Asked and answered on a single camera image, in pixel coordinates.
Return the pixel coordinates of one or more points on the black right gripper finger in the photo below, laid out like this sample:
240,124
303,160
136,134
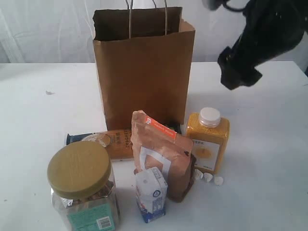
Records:
235,75

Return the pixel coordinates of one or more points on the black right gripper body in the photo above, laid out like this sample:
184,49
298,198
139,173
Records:
273,27

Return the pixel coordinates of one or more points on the yellow grain bottle white cap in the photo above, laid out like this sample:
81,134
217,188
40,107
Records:
209,132

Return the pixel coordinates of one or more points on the brown paper pouch orange label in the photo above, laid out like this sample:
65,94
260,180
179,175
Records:
155,145

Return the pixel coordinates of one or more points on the brown paper bag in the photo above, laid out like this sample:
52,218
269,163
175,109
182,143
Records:
143,59

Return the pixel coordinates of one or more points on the white crumpled bit middle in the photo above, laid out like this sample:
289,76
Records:
207,177

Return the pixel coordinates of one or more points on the white crumpled bit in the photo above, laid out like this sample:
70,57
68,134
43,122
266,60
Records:
207,177
198,175
218,180

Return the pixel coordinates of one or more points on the white crumpled bit left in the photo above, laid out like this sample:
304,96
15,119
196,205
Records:
198,175

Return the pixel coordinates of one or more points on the white crumpled bit right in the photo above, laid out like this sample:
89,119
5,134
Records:
218,180

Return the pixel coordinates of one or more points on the spaghetti packet blue orange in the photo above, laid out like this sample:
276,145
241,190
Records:
116,142

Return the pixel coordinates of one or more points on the small white blue carton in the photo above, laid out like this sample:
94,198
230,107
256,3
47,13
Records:
151,192

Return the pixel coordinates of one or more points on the clear jar gold lid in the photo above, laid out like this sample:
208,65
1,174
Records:
83,189

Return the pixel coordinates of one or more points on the small white paper scrap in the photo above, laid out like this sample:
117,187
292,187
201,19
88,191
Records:
49,93

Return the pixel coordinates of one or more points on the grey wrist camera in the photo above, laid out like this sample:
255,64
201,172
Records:
212,5

